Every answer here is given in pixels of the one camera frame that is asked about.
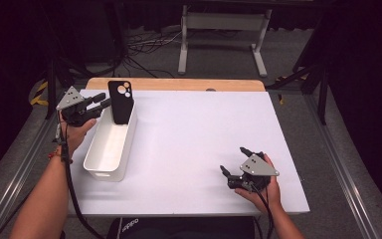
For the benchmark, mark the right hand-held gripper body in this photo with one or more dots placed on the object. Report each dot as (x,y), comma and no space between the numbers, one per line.
(257,167)

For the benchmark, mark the aluminium frame rail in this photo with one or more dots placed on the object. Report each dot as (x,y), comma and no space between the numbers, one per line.
(16,179)
(344,172)

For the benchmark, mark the yellow black floor tape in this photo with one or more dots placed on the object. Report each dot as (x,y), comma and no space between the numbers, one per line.
(39,94)

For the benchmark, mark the person's left hand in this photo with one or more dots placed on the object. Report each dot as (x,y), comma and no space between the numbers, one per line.
(76,137)

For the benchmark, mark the person's right hand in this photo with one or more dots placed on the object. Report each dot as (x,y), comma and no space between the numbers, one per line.
(268,197)

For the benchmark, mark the black phone case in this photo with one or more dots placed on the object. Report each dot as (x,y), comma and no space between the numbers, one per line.
(121,109)

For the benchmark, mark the white metal desk frame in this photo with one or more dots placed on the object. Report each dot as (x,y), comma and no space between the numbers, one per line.
(224,21)

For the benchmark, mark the white plastic container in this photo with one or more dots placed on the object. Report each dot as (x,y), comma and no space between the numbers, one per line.
(107,149)

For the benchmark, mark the black tripod stand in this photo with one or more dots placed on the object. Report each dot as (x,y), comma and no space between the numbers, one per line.
(51,89)
(311,73)

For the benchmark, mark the person's black shorts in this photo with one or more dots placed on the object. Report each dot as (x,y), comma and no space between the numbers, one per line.
(185,229)

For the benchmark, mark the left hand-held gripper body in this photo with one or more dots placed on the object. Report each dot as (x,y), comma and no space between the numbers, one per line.
(71,99)

